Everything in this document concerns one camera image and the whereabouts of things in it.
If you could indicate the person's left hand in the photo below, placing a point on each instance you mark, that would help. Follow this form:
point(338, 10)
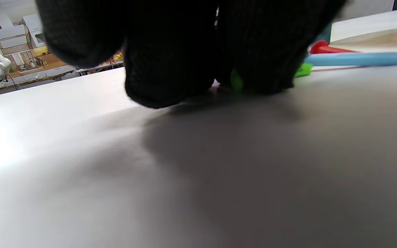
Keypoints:
point(171, 51)

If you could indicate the green toy nail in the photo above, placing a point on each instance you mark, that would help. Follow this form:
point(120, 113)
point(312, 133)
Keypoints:
point(236, 82)

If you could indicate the red toy nail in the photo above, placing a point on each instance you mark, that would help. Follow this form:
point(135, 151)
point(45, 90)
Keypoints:
point(326, 48)

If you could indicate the yellow round tap bench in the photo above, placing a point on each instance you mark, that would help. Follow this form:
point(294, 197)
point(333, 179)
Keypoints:
point(325, 34)

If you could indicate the blue toy nail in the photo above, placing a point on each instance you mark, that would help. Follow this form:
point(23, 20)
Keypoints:
point(353, 59)

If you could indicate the grey workbench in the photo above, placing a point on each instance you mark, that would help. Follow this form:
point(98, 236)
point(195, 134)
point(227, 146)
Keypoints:
point(47, 74)

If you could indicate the kitchen scene backdrop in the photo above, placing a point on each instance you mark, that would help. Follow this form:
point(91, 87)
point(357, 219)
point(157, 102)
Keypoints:
point(12, 32)

